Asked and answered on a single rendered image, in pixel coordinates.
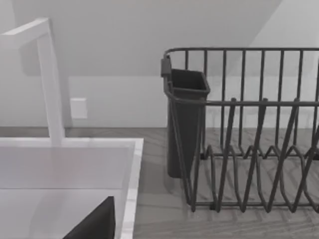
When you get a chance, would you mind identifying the tall white tap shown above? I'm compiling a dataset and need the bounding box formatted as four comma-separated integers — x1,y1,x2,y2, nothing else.
0,17,67,147

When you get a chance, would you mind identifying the white wall socket plate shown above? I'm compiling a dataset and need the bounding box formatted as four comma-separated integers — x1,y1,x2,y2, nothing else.
70,98,88,120

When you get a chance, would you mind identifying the dark grey utensil holder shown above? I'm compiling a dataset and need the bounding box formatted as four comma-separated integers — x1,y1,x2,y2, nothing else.
167,68,211,179

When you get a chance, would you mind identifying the white sink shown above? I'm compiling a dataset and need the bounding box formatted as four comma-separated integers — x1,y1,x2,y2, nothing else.
0,137,145,239

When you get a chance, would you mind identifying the dark grey wire dish rack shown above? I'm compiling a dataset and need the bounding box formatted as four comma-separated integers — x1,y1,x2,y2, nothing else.
160,47,319,214

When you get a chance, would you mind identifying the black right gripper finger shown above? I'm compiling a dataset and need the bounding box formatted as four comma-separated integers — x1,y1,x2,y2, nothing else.
62,196,116,239

